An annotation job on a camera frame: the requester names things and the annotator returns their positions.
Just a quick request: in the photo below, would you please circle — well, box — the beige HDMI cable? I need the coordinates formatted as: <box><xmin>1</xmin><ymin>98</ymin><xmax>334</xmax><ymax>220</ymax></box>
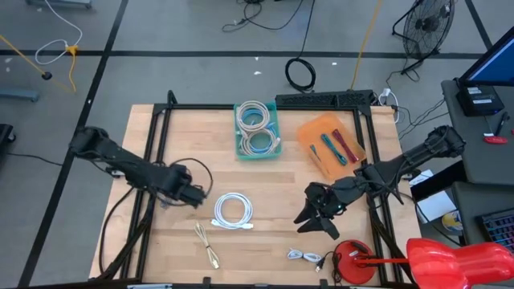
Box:
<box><xmin>239</xmin><ymin>127</ymin><xmax>282</xmax><ymax>157</ymax></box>

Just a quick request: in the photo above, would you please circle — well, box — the black keyboard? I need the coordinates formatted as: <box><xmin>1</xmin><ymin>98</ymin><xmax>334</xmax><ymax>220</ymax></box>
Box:
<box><xmin>475</xmin><ymin>208</ymin><xmax>514</xmax><ymax>254</ymax></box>

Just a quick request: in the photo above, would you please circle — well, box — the gold thin cable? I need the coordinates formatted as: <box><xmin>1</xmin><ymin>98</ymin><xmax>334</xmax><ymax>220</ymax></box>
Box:
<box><xmin>194</xmin><ymin>221</ymin><xmax>221</xmax><ymax>271</ymax></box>

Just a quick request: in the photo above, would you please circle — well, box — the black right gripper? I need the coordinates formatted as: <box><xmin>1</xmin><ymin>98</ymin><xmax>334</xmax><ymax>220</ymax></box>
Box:
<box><xmin>292</xmin><ymin>181</ymin><xmax>351</xmax><ymax>242</ymax></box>

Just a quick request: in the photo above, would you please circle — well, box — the white floor cable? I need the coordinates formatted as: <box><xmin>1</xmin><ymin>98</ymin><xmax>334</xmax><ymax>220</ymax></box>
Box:
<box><xmin>34</xmin><ymin>0</ymin><xmax>84</xmax><ymax>66</ymax></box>

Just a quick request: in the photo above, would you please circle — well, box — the black floor object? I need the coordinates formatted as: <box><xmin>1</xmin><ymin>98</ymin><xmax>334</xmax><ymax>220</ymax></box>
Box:
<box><xmin>0</xmin><ymin>123</ymin><xmax>17</xmax><ymax>145</ymax></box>

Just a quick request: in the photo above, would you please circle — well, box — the white power adapter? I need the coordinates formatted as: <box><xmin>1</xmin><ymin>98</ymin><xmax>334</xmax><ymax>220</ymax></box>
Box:
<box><xmin>377</xmin><ymin>87</ymin><xmax>402</xmax><ymax>124</ymax></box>

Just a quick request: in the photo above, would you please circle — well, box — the black pen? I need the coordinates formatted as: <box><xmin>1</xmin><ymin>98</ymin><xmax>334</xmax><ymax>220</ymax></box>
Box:
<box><xmin>494</xmin><ymin>111</ymin><xmax>510</xmax><ymax>137</ymax></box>

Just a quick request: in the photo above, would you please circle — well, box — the small white cable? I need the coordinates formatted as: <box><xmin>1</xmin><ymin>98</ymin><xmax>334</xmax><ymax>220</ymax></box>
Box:
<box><xmin>287</xmin><ymin>248</ymin><xmax>323</xmax><ymax>264</ymax></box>

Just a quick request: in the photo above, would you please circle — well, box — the red desk lamp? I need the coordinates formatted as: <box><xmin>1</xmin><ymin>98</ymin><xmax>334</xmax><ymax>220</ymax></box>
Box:
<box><xmin>333</xmin><ymin>237</ymin><xmax>514</xmax><ymax>289</ymax></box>

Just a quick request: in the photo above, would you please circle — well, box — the yellow hanging cable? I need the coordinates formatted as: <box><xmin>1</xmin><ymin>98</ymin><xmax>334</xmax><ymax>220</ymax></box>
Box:
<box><xmin>349</xmin><ymin>0</ymin><xmax>385</xmax><ymax>92</ymax></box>

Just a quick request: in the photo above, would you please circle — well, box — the black lamp power cable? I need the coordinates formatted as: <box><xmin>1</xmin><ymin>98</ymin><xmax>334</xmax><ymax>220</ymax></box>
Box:
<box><xmin>315</xmin><ymin>250</ymin><xmax>342</xmax><ymax>285</ymax></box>

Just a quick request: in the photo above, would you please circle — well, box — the black left camera cable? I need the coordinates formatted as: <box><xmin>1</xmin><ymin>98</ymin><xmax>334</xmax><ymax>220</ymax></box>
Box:
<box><xmin>170</xmin><ymin>157</ymin><xmax>214</xmax><ymax>201</ymax></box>

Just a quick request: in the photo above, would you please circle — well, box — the computer monitor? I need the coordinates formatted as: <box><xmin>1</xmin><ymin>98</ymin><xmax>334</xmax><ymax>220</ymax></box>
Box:
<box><xmin>457</xmin><ymin>26</ymin><xmax>514</xmax><ymax>88</ymax></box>

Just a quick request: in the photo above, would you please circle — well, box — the black floor fan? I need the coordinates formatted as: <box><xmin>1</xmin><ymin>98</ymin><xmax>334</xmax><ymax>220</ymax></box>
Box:
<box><xmin>391</xmin><ymin>0</ymin><xmax>457</xmax><ymax>75</ymax></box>

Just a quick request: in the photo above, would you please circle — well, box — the teal translucent plastic bin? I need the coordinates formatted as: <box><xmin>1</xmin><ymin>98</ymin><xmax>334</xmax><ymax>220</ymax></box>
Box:
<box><xmin>233</xmin><ymin>100</ymin><xmax>284</xmax><ymax>162</ymax></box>

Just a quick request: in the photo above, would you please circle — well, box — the grey floor stand base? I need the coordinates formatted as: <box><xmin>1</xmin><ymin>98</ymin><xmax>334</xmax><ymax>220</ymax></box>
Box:
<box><xmin>0</xmin><ymin>86</ymin><xmax>40</xmax><ymax>104</ymax></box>

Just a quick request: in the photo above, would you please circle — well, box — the orange translucent plastic bin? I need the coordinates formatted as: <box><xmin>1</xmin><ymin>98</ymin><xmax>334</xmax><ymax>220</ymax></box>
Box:
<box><xmin>296</xmin><ymin>111</ymin><xmax>367</xmax><ymax>181</ymax></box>

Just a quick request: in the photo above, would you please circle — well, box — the black coiled floor cable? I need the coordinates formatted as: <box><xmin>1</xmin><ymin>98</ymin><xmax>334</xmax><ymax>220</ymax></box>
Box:
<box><xmin>284</xmin><ymin>57</ymin><xmax>317</xmax><ymax>92</ymax></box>

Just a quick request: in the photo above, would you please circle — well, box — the black mini computer box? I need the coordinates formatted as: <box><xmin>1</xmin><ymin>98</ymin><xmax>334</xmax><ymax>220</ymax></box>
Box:
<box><xmin>455</xmin><ymin>83</ymin><xmax>505</xmax><ymax>117</ymax></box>

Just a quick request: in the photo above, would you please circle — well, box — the yellow floor cable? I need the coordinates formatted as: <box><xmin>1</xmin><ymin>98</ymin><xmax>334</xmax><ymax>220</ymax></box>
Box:
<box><xmin>0</xmin><ymin>34</ymin><xmax>78</xmax><ymax>94</ymax></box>

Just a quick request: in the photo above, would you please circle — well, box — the white paper sheet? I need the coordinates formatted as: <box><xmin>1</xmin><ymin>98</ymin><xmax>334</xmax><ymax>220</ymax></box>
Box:
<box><xmin>415</xmin><ymin>189</ymin><xmax>459</xmax><ymax>225</ymax></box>

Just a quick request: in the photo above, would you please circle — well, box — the grey cart base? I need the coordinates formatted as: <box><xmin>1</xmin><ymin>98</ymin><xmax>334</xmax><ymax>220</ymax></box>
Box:
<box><xmin>24</xmin><ymin>0</ymin><xmax>94</xmax><ymax>10</ymax></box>

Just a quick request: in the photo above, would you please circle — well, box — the grey desk with keyboard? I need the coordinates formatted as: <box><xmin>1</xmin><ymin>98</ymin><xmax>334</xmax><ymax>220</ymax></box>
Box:
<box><xmin>451</xmin><ymin>182</ymin><xmax>514</xmax><ymax>252</ymax></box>

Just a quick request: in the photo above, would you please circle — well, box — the round yellow blue object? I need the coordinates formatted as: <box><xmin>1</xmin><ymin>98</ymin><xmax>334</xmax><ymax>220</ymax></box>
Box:
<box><xmin>440</xmin><ymin>210</ymin><xmax>465</xmax><ymax>235</ymax></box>

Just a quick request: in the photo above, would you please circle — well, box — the black loose floor cable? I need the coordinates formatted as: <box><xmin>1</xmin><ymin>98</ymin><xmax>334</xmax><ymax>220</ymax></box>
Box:
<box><xmin>221</xmin><ymin>0</ymin><xmax>316</xmax><ymax>33</ymax></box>

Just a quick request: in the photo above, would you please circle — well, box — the grey desk with monitor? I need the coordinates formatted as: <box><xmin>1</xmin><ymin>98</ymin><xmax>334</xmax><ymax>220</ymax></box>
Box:
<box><xmin>440</xmin><ymin>78</ymin><xmax>514</xmax><ymax>188</ymax></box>

